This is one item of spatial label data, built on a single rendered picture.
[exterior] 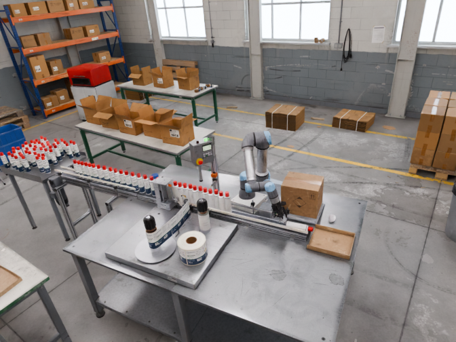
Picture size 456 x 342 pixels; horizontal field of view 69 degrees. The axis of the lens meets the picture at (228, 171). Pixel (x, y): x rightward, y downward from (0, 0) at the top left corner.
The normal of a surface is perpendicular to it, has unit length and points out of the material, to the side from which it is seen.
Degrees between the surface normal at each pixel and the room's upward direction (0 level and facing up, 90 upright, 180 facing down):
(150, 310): 1
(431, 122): 90
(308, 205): 90
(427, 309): 0
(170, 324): 1
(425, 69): 90
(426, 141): 90
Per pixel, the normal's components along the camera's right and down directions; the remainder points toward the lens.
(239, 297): -0.07, -0.87
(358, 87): -0.57, 0.44
